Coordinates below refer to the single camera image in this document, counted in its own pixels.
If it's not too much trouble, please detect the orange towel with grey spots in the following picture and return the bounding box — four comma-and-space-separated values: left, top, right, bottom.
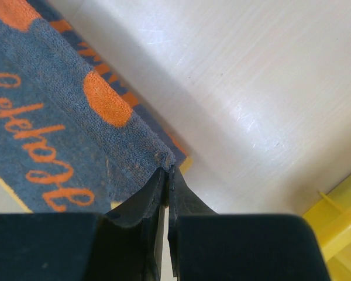
0, 1, 191, 213

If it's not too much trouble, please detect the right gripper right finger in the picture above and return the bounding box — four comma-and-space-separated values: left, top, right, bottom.
168, 167, 330, 280

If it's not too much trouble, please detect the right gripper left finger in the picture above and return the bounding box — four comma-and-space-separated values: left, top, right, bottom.
0, 169, 167, 280

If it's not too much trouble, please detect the yellow plastic tray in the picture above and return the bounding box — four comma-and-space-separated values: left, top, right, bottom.
303, 174, 351, 280

